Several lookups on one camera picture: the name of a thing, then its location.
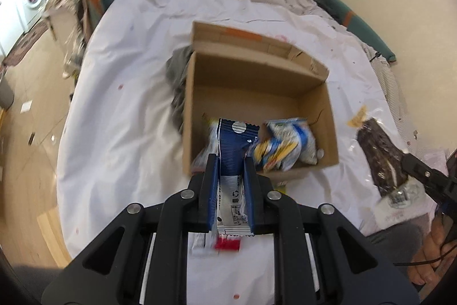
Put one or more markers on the dark snack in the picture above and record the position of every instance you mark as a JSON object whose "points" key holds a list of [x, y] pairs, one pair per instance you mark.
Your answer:
{"points": [[382, 155]]}

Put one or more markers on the brown cardboard box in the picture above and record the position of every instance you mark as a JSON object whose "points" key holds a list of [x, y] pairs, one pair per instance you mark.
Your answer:
{"points": [[250, 83]]}

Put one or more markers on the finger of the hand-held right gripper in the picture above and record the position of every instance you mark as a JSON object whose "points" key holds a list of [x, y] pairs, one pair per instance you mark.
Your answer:
{"points": [[417, 169]]}

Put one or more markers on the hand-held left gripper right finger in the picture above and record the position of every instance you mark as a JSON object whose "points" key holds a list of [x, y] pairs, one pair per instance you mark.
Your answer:
{"points": [[249, 190]]}

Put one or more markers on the green rolled mat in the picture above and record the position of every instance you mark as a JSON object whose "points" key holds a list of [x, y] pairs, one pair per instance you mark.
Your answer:
{"points": [[353, 22]]}

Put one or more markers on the blue white snack bar packet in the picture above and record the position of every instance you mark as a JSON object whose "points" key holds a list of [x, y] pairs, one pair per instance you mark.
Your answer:
{"points": [[230, 151]]}

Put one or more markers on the white floor cabinet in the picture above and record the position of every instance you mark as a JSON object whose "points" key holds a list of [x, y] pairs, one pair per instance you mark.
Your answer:
{"points": [[9, 19]]}

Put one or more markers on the white blue striped snack bag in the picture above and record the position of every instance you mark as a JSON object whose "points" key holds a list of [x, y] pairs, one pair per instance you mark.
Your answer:
{"points": [[289, 137]]}

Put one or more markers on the grey cloth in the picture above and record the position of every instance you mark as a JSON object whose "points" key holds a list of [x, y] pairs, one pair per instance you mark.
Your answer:
{"points": [[176, 72]]}

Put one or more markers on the grey trash bin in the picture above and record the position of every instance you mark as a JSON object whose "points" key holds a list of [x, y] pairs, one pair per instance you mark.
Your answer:
{"points": [[5, 94]]}

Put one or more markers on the small dark object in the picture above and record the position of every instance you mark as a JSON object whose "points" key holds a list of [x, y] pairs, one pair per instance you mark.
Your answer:
{"points": [[31, 139]]}

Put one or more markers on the white paper sheet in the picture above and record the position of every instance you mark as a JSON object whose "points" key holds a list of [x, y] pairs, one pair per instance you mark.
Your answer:
{"points": [[26, 106]]}

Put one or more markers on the person's right hand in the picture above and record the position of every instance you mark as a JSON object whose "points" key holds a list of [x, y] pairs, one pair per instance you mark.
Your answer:
{"points": [[437, 240]]}

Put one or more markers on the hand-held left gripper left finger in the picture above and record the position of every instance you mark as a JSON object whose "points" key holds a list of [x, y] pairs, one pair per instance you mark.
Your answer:
{"points": [[213, 190]]}

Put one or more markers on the person's right leg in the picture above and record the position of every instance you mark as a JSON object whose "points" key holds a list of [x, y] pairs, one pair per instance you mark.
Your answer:
{"points": [[392, 240]]}

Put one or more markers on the person's leg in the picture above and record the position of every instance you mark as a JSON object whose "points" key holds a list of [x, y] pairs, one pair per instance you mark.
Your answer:
{"points": [[392, 240], [32, 287]]}

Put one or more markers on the person's left leg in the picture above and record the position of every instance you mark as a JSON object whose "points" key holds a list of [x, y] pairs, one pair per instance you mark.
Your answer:
{"points": [[32, 287]]}

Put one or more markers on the brown patterned rug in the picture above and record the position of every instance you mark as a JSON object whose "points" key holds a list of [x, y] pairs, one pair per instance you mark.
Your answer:
{"points": [[25, 44]]}

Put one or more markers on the red white snack bar packet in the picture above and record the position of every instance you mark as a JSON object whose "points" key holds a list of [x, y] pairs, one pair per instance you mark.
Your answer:
{"points": [[226, 244]]}

